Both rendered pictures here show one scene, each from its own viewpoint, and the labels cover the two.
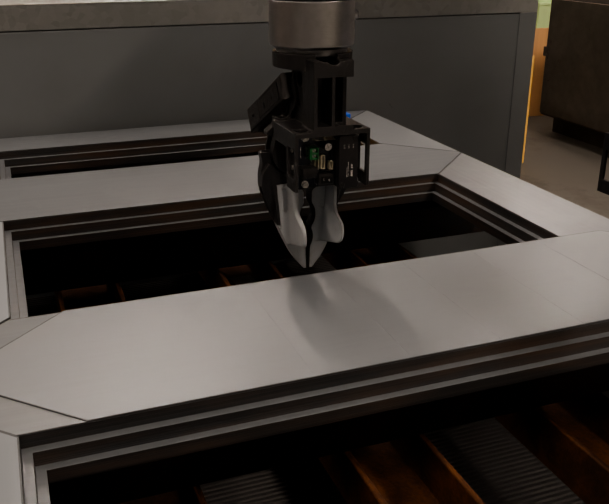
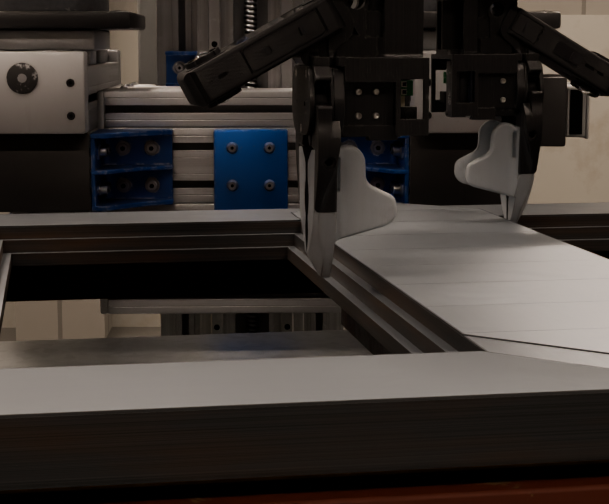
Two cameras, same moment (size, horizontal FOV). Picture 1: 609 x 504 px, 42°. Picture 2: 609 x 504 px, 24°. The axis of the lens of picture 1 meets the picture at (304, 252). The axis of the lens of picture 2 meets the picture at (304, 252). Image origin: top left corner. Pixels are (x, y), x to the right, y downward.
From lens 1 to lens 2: 1.14 m
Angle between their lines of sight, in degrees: 77
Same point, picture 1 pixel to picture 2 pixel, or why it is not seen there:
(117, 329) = (532, 317)
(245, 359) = not seen: outside the picture
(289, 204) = (346, 177)
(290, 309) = (482, 276)
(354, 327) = (537, 266)
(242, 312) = (488, 287)
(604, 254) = not seen: hidden behind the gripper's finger
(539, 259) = not seen: hidden behind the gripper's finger
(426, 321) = (524, 253)
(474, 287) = (437, 241)
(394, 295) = (451, 255)
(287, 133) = (401, 62)
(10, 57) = not seen: outside the picture
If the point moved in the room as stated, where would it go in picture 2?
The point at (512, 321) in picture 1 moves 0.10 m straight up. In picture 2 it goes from (528, 240) to (530, 113)
